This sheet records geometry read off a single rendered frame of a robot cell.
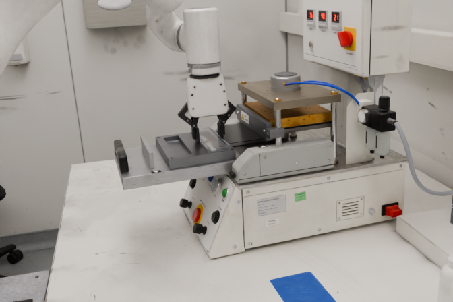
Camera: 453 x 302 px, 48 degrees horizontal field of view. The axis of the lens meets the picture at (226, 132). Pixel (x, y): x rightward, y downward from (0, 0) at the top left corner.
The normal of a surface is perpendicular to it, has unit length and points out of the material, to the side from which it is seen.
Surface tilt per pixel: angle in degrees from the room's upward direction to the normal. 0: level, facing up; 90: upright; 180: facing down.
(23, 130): 90
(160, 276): 0
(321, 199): 90
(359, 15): 90
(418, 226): 0
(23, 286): 0
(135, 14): 90
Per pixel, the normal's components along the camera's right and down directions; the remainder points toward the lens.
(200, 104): 0.28, 0.24
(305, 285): -0.05, -0.96
